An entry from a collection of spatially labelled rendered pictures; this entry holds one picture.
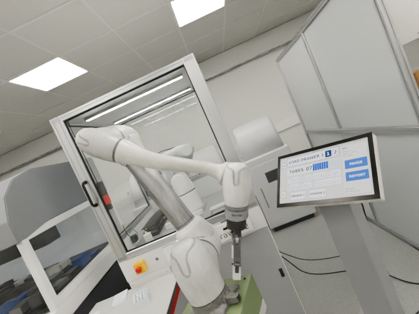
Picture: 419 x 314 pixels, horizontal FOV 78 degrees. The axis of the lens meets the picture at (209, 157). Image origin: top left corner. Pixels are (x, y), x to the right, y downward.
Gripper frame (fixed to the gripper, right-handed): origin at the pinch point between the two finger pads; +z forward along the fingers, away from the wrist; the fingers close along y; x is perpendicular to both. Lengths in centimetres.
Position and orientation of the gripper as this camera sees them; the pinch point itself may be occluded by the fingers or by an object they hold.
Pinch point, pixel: (235, 265)
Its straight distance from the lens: 111.2
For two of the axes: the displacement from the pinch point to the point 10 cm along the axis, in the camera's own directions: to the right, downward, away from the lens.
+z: 0.1, 9.8, 1.9
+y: -0.6, 1.9, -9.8
